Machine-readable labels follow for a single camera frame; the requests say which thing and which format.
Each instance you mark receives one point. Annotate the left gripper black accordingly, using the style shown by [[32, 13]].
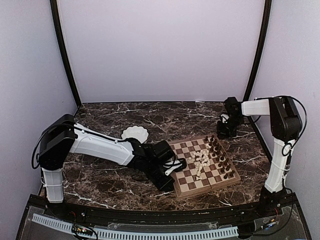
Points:
[[162, 185]]

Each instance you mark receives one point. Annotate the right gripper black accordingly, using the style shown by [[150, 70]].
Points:
[[221, 133]]

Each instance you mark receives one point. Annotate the wooden chessboard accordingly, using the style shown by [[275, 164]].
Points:
[[208, 167]]

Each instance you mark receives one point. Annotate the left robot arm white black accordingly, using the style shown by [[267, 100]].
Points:
[[66, 136]]

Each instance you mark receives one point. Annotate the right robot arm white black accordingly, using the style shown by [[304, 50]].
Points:
[[286, 127]]

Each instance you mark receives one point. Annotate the white scalloped bowl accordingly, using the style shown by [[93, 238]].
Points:
[[137, 132]]

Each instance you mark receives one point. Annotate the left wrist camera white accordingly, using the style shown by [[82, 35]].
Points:
[[170, 166]]

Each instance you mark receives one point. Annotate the black front rail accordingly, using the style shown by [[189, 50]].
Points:
[[88, 215]]

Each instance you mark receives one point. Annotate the black right frame post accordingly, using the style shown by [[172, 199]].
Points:
[[259, 49]]

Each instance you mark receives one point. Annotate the black frame post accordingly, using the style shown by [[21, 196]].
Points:
[[259, 49], [63, 52]]

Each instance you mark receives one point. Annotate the white slotted cable duct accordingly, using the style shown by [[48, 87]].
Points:
[[119, 231]]

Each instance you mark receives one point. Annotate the black left frame post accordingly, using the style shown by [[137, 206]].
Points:
[[63, 52]]

